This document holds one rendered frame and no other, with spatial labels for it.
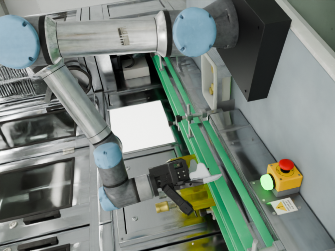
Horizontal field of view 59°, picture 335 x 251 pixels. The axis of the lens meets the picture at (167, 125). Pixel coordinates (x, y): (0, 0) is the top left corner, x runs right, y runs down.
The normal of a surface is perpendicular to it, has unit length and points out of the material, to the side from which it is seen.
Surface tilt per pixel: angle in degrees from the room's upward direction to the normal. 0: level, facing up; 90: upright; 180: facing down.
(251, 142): 90
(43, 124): 90
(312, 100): 0
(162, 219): 90
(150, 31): 92
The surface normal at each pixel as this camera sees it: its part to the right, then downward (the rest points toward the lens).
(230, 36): -0.05, 0.76
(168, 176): 0.11, -0.04
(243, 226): -0.09, -0.78
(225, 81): 0.21, 0.59
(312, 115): -0.97, 0.20
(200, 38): 0.31, 0.26
